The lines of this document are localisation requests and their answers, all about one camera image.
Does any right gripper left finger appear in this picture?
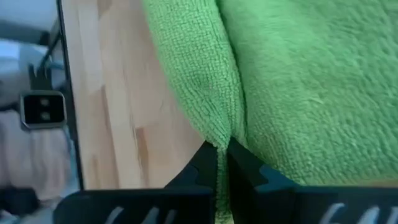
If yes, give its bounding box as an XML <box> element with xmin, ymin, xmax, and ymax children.
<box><xmin>52</xmin><ymin>141</ymin><xmax>218</xmax><ymax>224</ymax></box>

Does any silver framed depth camera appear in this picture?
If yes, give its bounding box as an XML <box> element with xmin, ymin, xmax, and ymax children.
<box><xmin>19</xmin><ymin>89</ymin><xmax>68</xmax><ymax>130</ymax></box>

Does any black metal table frame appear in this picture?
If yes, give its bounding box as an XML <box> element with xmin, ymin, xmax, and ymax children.
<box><xmin>55</xmin><ymin>0</ymin><xmax>85</xmax><ymax>191</ymax></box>

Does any green microfiber towel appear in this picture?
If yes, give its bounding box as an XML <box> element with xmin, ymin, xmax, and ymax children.
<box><xmin>141</xmin><ymin>0</ymin><xmax>398</xmax><ymax>224</ymax></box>

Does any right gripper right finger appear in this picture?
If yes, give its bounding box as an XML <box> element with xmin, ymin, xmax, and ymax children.
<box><xmin>226</xmin><ymin>138</ymin><xmax>398</xmax><ymax>224</ymax></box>

